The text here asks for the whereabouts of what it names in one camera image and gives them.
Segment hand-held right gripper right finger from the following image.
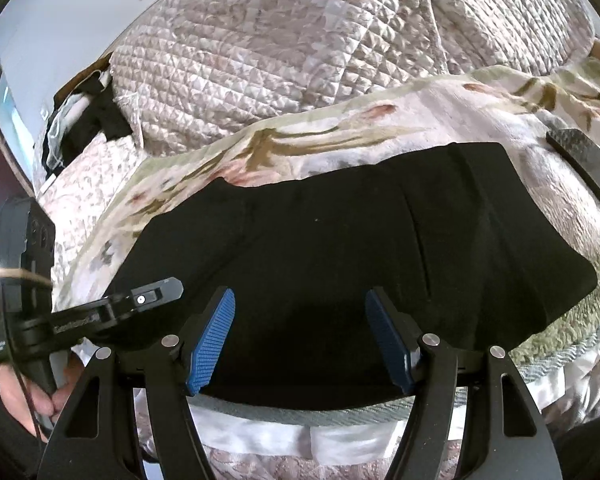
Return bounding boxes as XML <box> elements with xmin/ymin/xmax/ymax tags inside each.
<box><xmin>365</xmin><ymin>286</ymin><xmax>563</xmax><ymax>480</ymax></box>

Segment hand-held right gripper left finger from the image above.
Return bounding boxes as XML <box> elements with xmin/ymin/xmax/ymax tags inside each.
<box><xmin>37</xmin><ymin>286</ymin><xmax>237</xmax><ymax>480</ymax></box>

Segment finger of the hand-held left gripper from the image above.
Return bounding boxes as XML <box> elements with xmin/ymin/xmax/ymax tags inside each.
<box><xmin>109</xmin><ymin>276</ymin><xmax>185</xmax><ymax>321</ymax></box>

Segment black pants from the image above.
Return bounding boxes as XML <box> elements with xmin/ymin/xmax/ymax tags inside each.
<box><xmin>100</xmin><ymin>141</ymin><xmax>598</xmax><ymax>411</ymax></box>

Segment person's left forearm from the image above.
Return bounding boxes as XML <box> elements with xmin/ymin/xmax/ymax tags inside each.
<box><xmin>0</xmin><ymin>380</ymin><xmax>46</xmax><ymax>480</ymax></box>

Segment person's left hand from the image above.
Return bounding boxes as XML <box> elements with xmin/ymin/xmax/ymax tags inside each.
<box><xmin>0</xmin><ymin>350</ymin><xmax>87</xmax><ymax>432</ymax></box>

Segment pink quilted bedspread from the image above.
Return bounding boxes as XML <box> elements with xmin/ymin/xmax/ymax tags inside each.
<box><xmin>32</xmin><ymin>130</ymin><xmax>431</xmax><ymax>480</ymax></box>

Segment grey white cloth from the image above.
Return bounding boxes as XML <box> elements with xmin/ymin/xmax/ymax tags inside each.
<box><xmin>40</xmin><ymin>95</ymin><xmax>92</xmax><ymax>182</ymax></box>

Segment window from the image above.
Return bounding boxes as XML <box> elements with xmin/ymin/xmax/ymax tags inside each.
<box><xmin>0</xmin><ymin>65</ymin><xmax>38</xmax><ymax>192</ymax></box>

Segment black garment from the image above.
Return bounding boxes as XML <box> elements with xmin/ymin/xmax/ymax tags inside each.
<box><xmin>55</xmin><ymin>80</ymin><xmax>134</xmax><ymax>162</ymax></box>

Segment floral fleece blanket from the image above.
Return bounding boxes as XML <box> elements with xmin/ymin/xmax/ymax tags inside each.
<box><xmin>52</xmin><ymin>57</ymin><xmax>600</xmax><ymax>443</ymax></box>

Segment person's dark clothing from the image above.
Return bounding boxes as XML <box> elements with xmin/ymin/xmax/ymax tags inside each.
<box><xmin>550</xmin><ymin>410</ymin><xmax>600</xmax><ymax>480</ymax></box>

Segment dark curved strip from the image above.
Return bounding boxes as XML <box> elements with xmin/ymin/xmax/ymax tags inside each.
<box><xmin>545</xmin><ymin>128</ymin><xmax>600</xmax><ymax>233</ymax></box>

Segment pale quilted comforter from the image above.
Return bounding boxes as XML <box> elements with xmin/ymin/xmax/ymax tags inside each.
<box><xmin>107</xmin><ymin>0</ymin><xmax>598</xmax><ymax>154</ymax></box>

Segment black cable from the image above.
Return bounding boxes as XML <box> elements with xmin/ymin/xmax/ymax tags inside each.
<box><xmin>7</xmin><ymin>280</ymin><xmax>48</xmax><ymax>445</ymax></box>

